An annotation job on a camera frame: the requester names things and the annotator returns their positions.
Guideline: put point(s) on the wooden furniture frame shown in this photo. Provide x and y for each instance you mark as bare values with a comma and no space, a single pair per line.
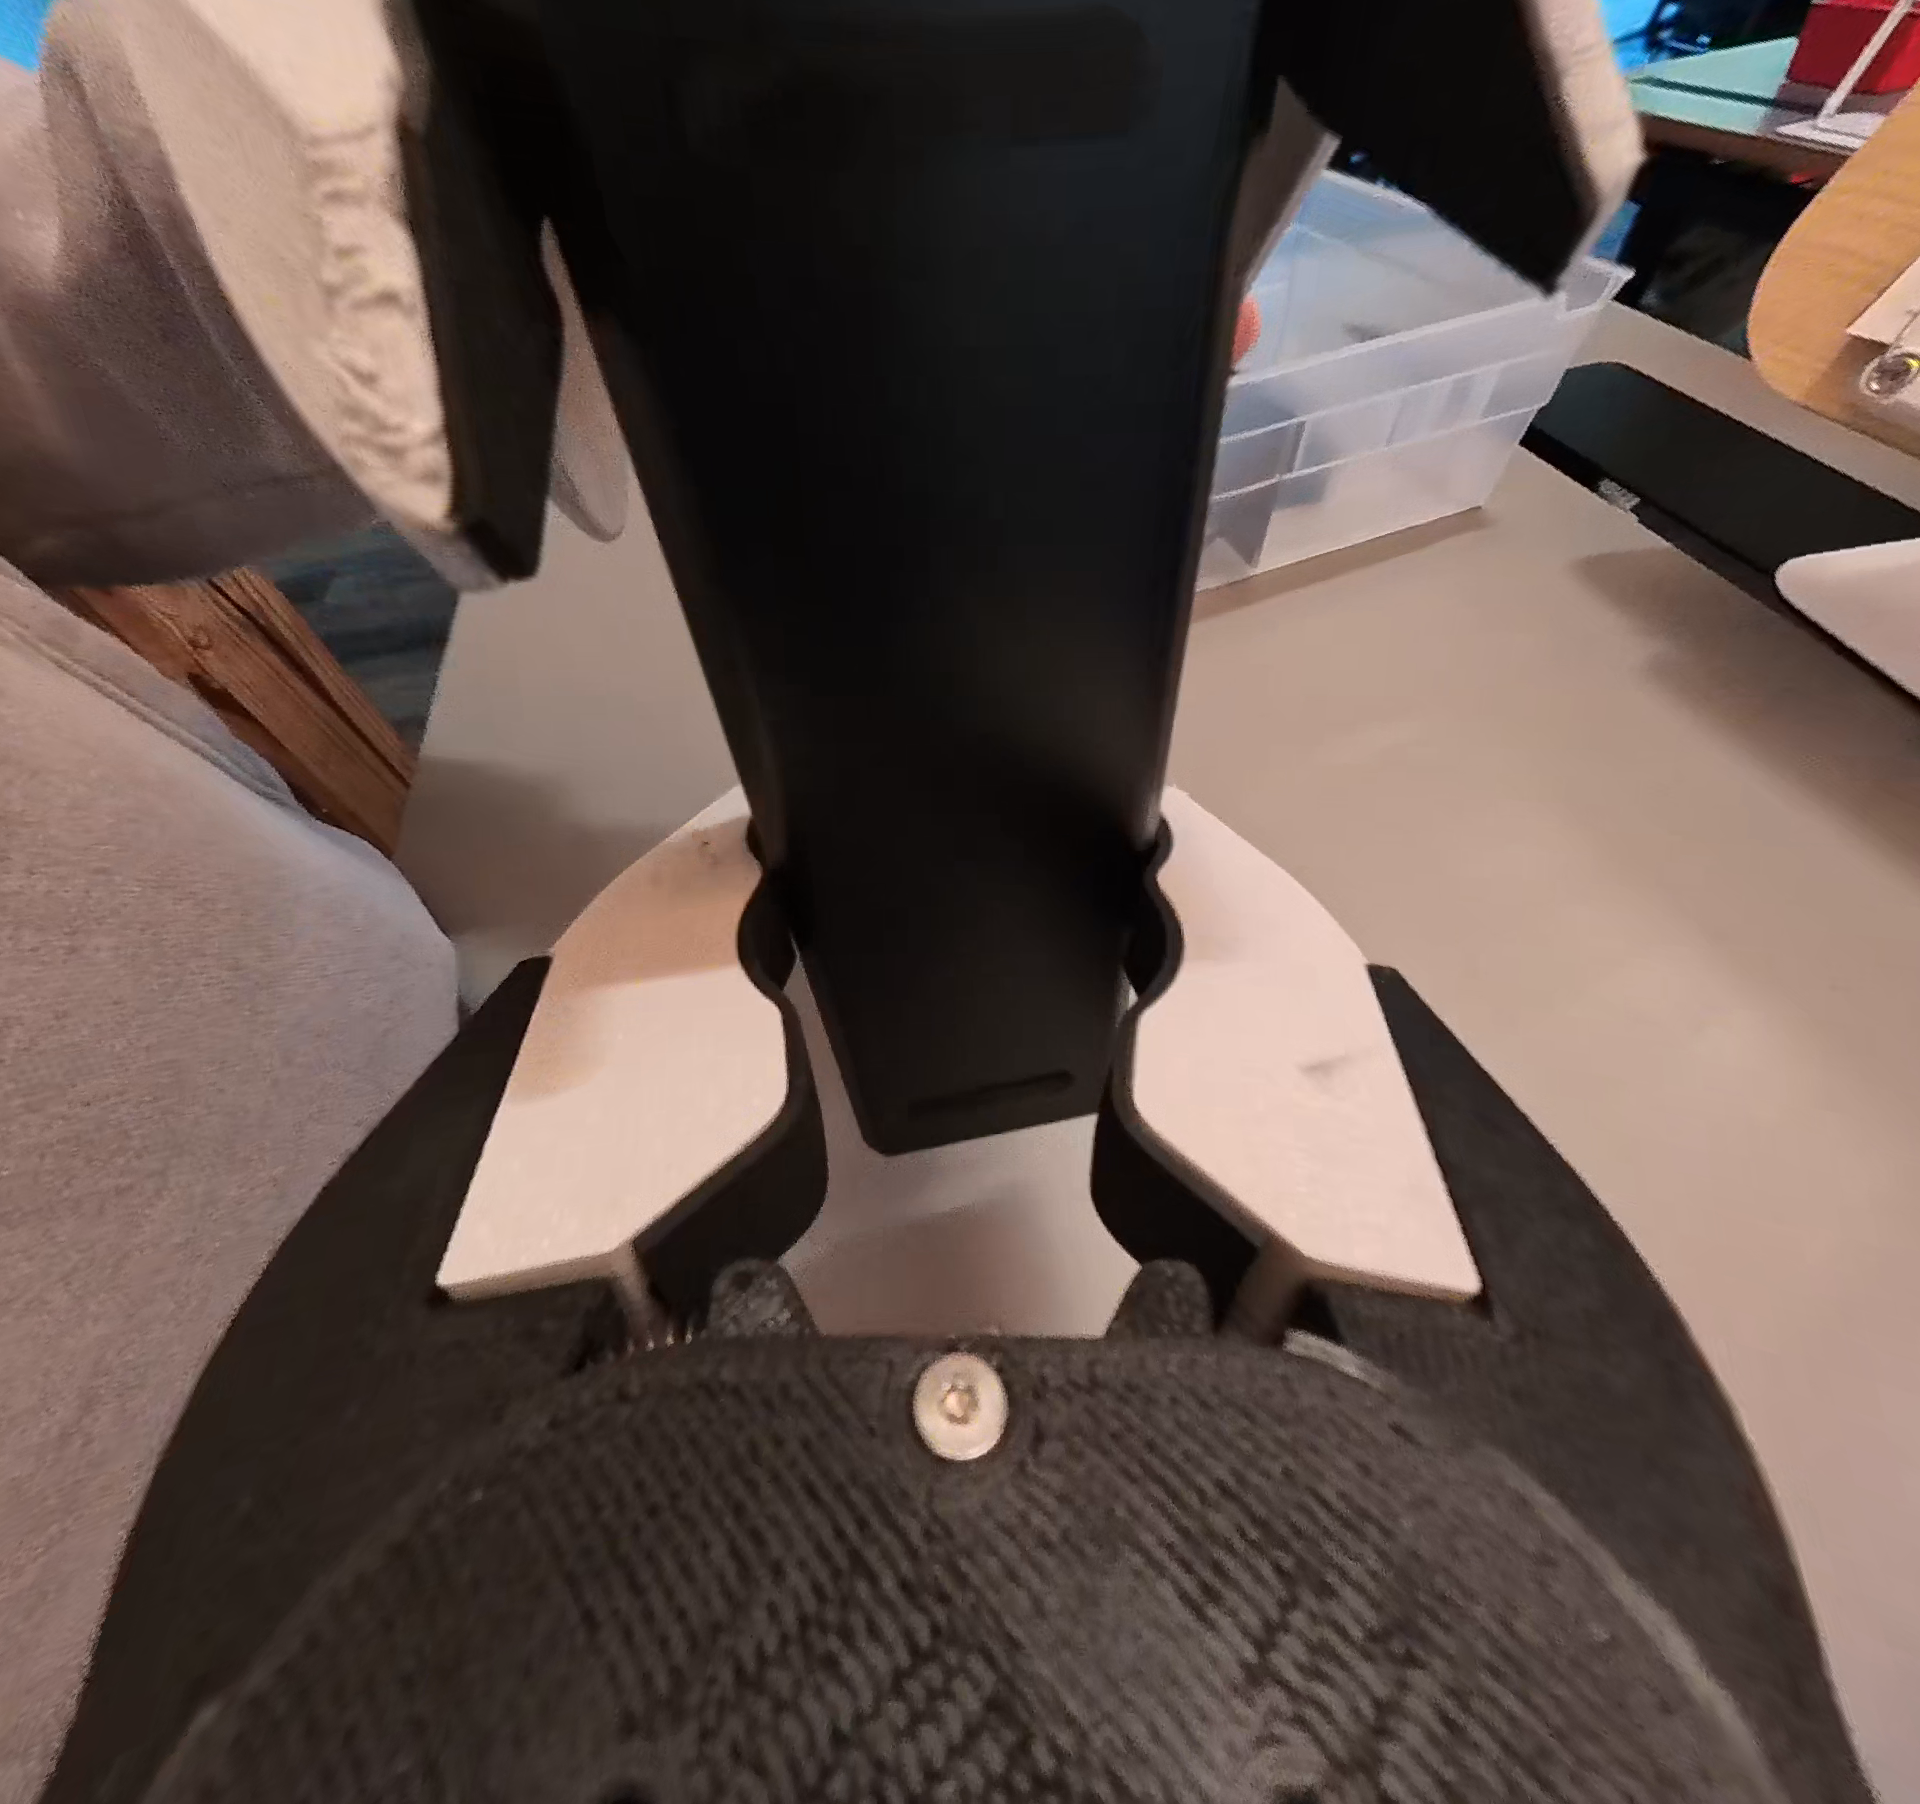
255,694

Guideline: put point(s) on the person's left forearm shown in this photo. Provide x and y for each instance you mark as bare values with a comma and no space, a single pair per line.
152,366

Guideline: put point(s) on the red box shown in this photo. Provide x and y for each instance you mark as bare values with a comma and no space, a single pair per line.
1850,41

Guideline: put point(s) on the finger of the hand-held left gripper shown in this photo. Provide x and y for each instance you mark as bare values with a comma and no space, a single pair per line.
240,4
1557,34

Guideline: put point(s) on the white flat board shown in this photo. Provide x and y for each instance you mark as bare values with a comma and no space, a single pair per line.
1861,611

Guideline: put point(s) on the person's gray clothing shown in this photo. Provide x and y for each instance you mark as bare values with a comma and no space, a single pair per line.
181,1159

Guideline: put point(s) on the round wooden table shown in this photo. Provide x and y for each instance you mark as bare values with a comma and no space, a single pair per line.
1816,291

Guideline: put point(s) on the clear plastic storage bin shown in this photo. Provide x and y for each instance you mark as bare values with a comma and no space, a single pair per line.
1398,409

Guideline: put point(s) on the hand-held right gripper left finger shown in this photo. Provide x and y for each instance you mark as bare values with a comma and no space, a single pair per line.
629,1082

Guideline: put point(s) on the black USB hub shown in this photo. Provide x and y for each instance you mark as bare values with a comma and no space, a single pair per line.
901,484

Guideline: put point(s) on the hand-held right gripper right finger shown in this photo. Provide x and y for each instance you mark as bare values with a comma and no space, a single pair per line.
1291,1116

